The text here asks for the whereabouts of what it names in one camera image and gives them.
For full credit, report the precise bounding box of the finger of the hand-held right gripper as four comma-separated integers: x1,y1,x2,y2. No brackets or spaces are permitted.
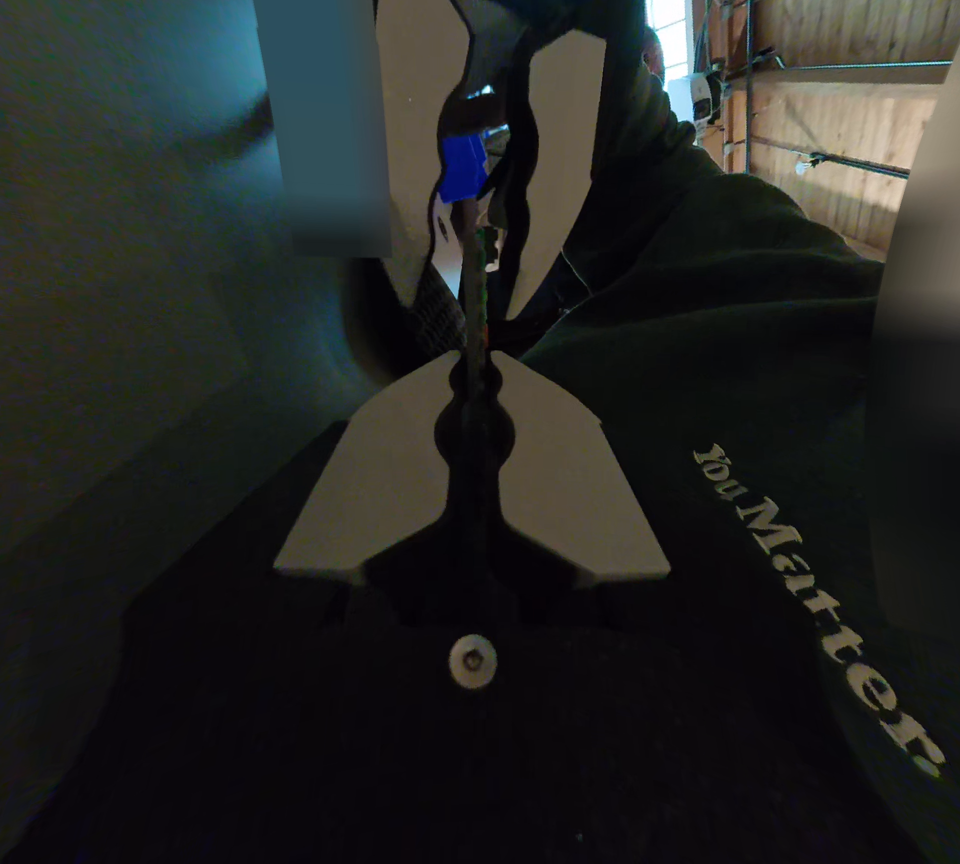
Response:
491,28,607,321
375,0,470,306

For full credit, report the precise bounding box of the dark green sweatshirt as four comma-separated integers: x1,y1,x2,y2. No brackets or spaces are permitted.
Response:
517,129,960,864

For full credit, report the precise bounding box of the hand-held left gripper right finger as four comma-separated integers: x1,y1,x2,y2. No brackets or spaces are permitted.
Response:
491,352,671,584

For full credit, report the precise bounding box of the blue storage bin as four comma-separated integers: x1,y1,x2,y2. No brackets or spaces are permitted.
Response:
438,133,492,205

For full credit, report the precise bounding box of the small white ceiling device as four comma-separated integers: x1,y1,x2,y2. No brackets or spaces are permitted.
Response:
686,73,729,126

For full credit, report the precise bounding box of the grey studded baseplate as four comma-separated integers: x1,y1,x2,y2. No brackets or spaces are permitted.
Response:
453,197,502,580

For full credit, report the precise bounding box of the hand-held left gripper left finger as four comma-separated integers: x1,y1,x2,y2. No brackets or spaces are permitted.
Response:
273,352,462,584

